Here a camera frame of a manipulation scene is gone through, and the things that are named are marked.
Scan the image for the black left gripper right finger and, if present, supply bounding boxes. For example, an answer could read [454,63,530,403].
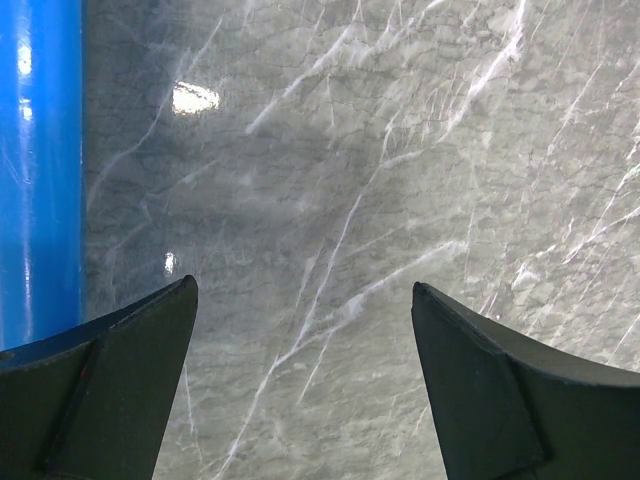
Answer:
[411,282,639,479]

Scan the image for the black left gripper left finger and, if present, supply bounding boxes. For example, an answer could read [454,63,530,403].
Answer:
[1,275,198,480]

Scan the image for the blue plastic bin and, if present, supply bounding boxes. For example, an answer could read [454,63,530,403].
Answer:
[1,0,87,350]

